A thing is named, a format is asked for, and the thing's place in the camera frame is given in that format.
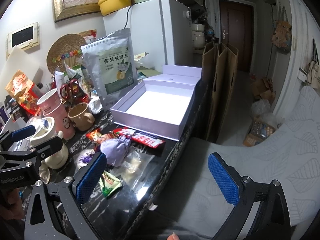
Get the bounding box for green candy wrapper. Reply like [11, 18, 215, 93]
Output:
[99, 171, 123, 197]

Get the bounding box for purple satin sachet pouch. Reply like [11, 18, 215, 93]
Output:
[100, 135, 131, 167]

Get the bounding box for clear bag with white item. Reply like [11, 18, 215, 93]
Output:
[111, 150, 155, 193]

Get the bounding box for red cartoon snack packet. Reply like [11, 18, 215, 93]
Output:
[86, 129, 116, 145]

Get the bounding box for long red snack packet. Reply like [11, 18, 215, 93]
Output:
[113, 127, 165, 148]

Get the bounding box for person's left hand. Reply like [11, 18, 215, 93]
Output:
[1, 189, 24, 220]

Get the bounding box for person's right hand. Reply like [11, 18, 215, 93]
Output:
[167, 232, 180, 240]

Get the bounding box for cream character tumbler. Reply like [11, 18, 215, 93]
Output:
[27, 116, 68, 170]

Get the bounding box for purple lavender sachet bag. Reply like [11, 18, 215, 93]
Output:
[75, 148, 95, 171]

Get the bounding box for orange red snack bag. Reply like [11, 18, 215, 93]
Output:
[5, 69, 43, 116]

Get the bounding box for pink paper cup stack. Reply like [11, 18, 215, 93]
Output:
[36, 88, 75, 140]

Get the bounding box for brown ceramic mug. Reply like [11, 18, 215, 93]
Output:
[68, 102, 95, 131]

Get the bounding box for cardboard box on floor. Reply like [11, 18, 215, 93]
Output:
[243, 118, 276, 147]

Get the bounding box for woven round straw mat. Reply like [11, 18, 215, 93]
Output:
[46, 34, 86, 74]

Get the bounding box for lavender open gift box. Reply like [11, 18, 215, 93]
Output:
[111, 64, 202, 141]

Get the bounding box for silver tea pouch bag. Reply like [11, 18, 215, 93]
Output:
[81, 28, 137, 111]

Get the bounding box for cardboard sheets stack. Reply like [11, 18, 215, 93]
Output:
[206, 43, 239, 142]

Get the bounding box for white ceramic jars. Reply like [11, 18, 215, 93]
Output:
[191, 23, 205, 49]

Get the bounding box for hanging patterned tote bag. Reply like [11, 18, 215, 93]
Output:
[271, 6, 292, 53]

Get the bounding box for dark wooden door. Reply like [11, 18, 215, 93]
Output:
[219, 0, 254, 74]

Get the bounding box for white refrigerator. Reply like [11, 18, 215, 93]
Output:
[103, 0, 193, 72]

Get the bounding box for red handled scissors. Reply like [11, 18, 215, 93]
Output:
[60, 79, 80, 100]

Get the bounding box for wall intercom panel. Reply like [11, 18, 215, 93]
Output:
[7, 22, 40, 55]

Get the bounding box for black power cable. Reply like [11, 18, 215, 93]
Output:
[123, 3, 137, 30]

